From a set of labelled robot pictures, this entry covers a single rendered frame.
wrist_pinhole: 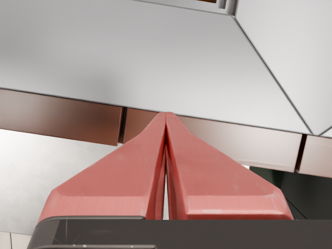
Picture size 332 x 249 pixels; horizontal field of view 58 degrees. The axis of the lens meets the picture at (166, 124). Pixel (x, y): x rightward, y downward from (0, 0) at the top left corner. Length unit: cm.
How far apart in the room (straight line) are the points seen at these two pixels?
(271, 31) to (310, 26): 3
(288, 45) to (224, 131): 10
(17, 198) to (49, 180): 6
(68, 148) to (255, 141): 28
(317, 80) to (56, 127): 25
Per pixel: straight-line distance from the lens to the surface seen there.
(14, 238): 107
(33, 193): 51
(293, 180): 118
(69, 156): 48
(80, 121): 31
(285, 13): 29
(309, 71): 29
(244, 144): 31
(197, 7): 28
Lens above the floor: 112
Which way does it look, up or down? 81 degrees down
